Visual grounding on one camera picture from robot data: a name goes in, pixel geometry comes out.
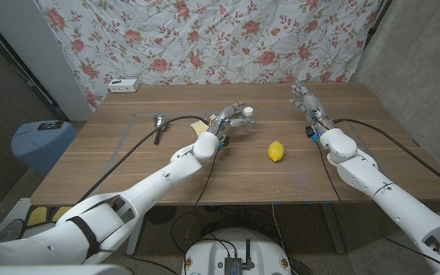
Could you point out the yellow and white floor object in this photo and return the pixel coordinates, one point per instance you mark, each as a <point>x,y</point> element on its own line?
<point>38,215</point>

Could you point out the clear medicine bottle white cap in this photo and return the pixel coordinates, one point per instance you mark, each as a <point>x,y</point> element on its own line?
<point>248,111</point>

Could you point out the black round floor fan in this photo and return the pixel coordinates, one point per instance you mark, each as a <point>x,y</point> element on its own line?
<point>162,214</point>

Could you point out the floral backdrop cloth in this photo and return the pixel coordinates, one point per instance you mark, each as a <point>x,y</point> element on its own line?
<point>212,42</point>

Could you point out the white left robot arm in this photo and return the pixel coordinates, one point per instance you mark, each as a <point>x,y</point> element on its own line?
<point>155,187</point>

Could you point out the black stand pole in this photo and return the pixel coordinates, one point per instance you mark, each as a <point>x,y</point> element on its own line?
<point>376,23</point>
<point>21,66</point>

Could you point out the yellow lemon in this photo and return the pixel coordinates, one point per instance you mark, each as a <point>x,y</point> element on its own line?
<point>276,151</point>

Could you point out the yellow sponge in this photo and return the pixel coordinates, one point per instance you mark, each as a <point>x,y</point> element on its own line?
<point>199,128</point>

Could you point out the black electronics box with antenna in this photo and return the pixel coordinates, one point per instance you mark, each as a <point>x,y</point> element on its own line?
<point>232,264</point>

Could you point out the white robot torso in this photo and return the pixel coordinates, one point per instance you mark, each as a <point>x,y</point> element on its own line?
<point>52,270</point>

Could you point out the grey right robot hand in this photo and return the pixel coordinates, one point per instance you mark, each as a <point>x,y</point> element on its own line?
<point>311,105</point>

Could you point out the white power strip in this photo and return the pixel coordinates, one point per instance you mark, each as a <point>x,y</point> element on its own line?
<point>123,86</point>

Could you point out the white table leg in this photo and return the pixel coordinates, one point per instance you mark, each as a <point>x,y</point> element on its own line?
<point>136,240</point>

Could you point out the blue bin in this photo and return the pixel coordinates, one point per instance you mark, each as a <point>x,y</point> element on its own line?
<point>40,149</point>

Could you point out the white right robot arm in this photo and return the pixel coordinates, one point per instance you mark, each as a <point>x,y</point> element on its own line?
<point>388,195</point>

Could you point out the grey table leg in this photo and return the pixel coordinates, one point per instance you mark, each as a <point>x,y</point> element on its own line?
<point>332,229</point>

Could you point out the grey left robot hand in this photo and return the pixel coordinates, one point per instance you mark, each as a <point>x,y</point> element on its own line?
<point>225,114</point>

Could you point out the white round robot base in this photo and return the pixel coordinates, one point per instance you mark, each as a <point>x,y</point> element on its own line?
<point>208,252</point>

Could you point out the black device on bin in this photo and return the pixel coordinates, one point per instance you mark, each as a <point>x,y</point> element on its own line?
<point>50,125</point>

